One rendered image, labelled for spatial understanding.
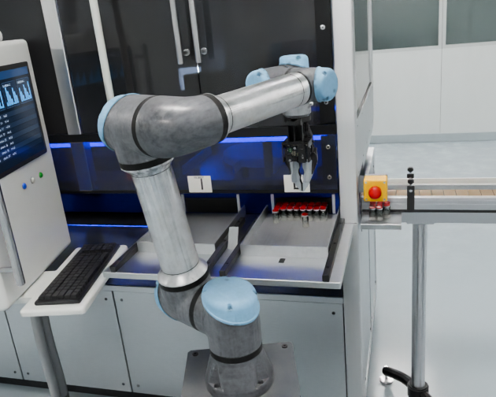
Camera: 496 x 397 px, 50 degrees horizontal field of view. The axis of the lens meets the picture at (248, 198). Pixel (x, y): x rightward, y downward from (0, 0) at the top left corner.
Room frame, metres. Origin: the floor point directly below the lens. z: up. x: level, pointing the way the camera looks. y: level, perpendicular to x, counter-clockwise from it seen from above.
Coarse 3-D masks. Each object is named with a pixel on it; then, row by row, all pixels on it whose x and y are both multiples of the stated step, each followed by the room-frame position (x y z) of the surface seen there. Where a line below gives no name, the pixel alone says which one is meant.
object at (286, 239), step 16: (256, 224) 1.62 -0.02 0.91; (272, 224) 1.66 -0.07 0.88; (288, 224) 1.65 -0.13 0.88; (320, 224) 1.62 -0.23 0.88; (336, 224) 1.57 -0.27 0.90; (256, 240) 1.54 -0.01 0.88; (272, 240) 1.53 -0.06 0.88; (288, 240) 1.52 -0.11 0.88; (304, 240) 1.51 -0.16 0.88; (320, 240) 1.49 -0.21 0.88; (272, 256) 1.42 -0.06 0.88; (288, 256) 1.41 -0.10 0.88; (304, 256) 1.39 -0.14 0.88; (320, 256) 1.38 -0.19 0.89
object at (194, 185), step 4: (188, 176) 1.77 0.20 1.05; (192, 176) 1.77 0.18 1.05; (196, 176) 1.76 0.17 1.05; (200, 176) 1.76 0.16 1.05; (204, 176) 1.75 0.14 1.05; (208, 176) 1.75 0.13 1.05; (188, 180) 1.77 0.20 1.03; (192, 180) 1.77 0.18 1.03; (196, 180) 1.76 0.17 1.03; (200, 180) 1.76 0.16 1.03; (204, 180) 1.75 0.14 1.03; (208, 180) 1.75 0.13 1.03; (188, 184) 1.77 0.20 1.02; (192, 184) 1.77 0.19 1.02; (196, 184) 1.76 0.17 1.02; (200, 184) 1.76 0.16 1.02; (204, 184) 1.75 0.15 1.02; (208, 184) 1.75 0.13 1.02; (192, 188) 1.77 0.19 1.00; (196, 188) 1.76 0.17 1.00; (200, 188) 1.76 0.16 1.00; (204, 188) 1.75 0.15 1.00; (208, 188) 1.75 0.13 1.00
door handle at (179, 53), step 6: (174, 0) 1.70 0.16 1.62; (174, 6) 1.70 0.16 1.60; (174, 12) 1.70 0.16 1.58; (174, 18) 1.70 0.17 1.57; (174, 24) 1.70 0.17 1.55; (174, 30) 1.70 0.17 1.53; (174, 36) 1.70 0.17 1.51; (180, 42) 1.70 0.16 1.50; (180, 48) 1.70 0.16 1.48; (180, 54) 1.70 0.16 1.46; (186, 54) 1.76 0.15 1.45; (180, 60) 1.70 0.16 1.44
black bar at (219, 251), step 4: (240, 220) 1.69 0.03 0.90; (244, 220) 1.71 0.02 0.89; (236, 224) 1.65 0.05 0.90; (240, 224) 1.66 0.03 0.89; (228, 232) 1.59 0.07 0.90; (224, 240) 1.53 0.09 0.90; (220, 244) 1.50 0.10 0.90; (224, 244) 1.50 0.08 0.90; (220, 248) 1.47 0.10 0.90; (224, 248) 1.49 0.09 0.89; (216, 252) 1.45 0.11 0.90; (220, 252) 1.46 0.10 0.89; (212, 256) 1.42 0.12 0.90; (216, 256) 1.42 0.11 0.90; (208, 260) 1.40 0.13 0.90; (212, 260) 1.39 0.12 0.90; (216, 260) 1.41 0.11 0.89; (208, 264) 1.37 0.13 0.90; (212, 264) 1.38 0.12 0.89; (212, 268) 1.38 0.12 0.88
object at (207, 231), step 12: (192, 216) 1.82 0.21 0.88; (204, 216) 1.81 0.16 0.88; (216, 216) 1.80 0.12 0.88; (228, 216) 1.79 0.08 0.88; (240, 216) 1.74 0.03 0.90; (192, 228) 1.70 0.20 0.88; (204, 228) 1.69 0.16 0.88; (216, 228) 1.68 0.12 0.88; (228, 228) 1.61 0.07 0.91; (144, 240) 1.59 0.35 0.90; (204, 240) 1.59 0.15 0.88; (216, 240) 1.50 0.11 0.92; (204, 252) 1.48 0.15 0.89
